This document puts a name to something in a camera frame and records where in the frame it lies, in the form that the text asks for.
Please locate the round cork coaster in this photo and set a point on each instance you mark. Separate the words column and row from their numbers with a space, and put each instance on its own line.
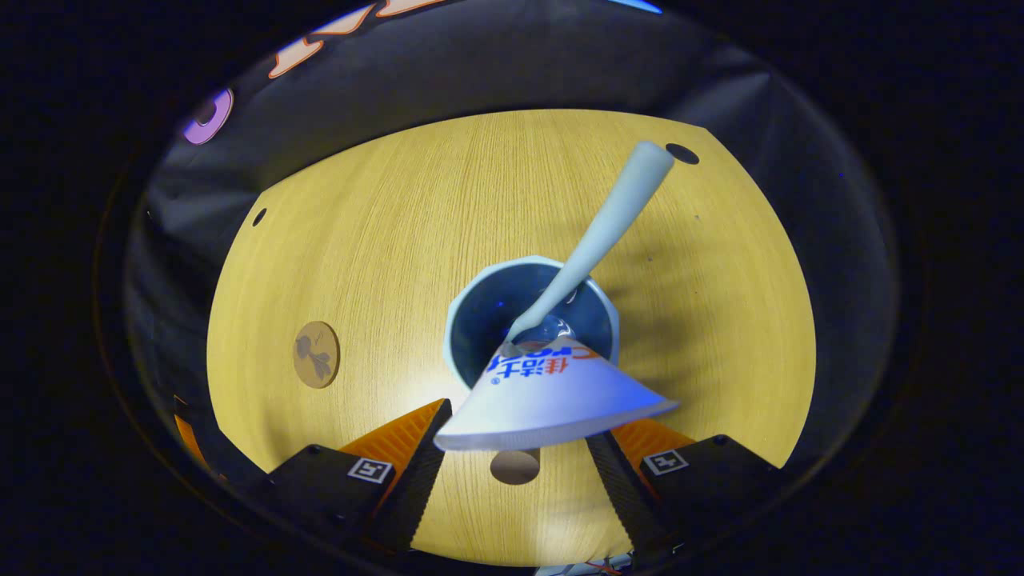
column 317, row 355

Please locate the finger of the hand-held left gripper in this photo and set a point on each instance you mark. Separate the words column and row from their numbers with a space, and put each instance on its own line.
column 188, row 440

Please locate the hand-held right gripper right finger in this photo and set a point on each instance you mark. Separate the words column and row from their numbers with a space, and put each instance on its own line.
column 620, row 488

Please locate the wooden desktop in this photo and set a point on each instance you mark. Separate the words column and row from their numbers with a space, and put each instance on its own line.
column 360, row 240

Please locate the white toothpaste tube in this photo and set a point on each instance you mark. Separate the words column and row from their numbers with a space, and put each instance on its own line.
column 552, row 400

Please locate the pale green toothbrush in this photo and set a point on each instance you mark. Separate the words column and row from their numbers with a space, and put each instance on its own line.
column 608, row 224

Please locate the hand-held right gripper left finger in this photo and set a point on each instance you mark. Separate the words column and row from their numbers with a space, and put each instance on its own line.
column 412, row 496

